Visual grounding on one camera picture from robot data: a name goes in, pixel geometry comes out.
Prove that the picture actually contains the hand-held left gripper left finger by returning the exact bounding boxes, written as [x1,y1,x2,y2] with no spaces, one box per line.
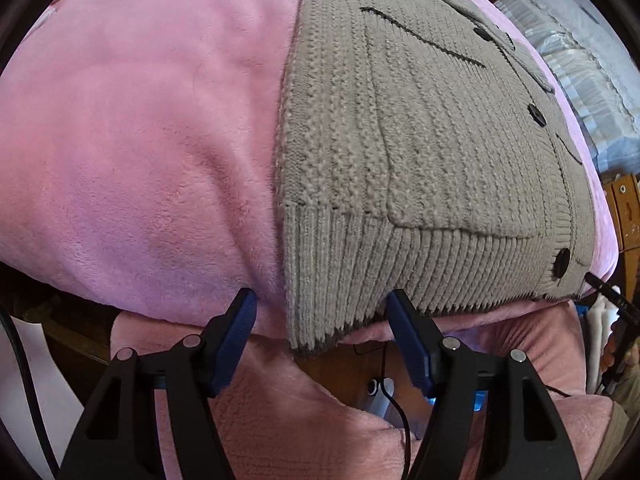
[57,287,258,480]

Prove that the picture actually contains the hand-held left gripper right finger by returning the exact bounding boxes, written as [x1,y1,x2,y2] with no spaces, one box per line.
[385,288,583,480]

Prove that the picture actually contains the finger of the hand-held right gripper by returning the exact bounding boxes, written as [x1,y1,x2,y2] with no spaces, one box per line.
[584,271,640,322]

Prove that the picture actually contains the grey knitted cardigan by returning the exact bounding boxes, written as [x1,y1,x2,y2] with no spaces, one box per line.
[274,0,598,358]

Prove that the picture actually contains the white device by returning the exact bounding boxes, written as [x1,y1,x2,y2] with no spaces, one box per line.
[367,377,396,428]

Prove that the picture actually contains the wooden drawer cabinet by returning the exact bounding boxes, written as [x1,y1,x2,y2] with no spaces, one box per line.
[602,172,640,256]

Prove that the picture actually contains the khaki cloth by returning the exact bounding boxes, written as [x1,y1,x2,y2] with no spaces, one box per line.
[587,385,640,480]

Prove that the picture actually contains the pink quilted bedspread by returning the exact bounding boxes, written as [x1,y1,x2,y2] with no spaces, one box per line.
[109,300,618,480]

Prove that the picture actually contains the pink bed blanket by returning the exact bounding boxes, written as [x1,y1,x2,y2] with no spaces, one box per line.
[0,0,618,341]

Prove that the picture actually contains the lace covered cabinet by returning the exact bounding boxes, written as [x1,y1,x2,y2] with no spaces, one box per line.
[495,0,640,171]

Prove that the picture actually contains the thin black cable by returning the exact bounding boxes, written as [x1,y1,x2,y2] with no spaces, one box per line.
[350,342,413,480]

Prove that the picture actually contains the thick black cable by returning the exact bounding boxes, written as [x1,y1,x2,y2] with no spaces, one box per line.
[0,305,58,480]

